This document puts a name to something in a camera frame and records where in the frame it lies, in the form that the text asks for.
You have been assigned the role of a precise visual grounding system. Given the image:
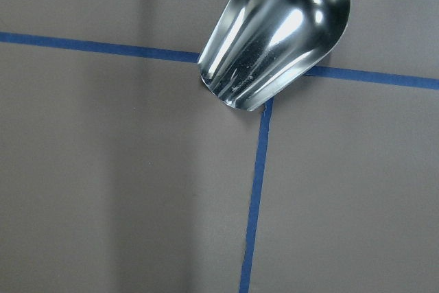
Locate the metal scoop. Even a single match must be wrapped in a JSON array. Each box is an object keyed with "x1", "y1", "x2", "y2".
[{"x1": 198, "y1": 0, "x2": 351, "y2": 111}]

